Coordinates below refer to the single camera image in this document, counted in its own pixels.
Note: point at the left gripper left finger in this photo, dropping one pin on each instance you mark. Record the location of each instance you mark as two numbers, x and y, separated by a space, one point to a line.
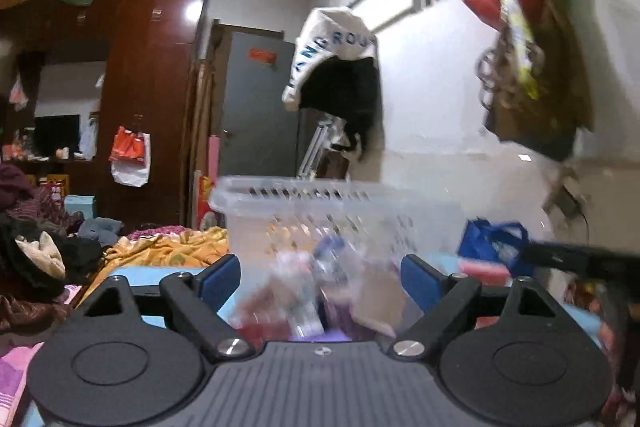
193 302

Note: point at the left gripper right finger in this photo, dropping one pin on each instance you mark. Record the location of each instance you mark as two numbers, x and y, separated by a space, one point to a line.
446 304

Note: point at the yellow blanket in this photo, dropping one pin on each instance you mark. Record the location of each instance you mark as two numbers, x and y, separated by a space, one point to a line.
187 250

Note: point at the blue shopping bag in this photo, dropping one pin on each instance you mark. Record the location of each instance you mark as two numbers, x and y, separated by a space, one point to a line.
502 243

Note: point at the white plastic basket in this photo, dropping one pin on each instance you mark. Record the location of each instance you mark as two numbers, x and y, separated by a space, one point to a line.
325 254

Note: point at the teal box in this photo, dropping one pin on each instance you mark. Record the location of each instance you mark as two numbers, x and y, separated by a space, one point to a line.
86 205

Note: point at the orange white hanging bag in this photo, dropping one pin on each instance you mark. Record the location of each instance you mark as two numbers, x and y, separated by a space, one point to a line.
130 158

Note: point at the brown hanging bag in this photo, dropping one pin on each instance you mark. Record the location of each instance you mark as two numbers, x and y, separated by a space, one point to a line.
547 125

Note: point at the metal crutches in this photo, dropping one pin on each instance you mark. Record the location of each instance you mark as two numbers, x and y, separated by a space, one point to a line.
319 144

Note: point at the grey door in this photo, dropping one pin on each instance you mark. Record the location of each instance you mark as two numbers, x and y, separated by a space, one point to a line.
258 136

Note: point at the maroon clothes pile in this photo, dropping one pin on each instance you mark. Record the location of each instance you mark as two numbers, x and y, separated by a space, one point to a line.
24 203

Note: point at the black television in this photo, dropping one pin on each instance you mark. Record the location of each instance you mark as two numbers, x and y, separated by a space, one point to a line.
53 133

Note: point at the black hanging garment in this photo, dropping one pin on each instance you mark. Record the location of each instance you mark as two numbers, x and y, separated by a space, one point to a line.
350 90

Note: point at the dark red wooden wardrobe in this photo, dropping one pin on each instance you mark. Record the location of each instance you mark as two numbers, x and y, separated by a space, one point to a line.
149 49

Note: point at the white hanging tote bag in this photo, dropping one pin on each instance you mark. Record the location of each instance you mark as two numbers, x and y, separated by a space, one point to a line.
327 33

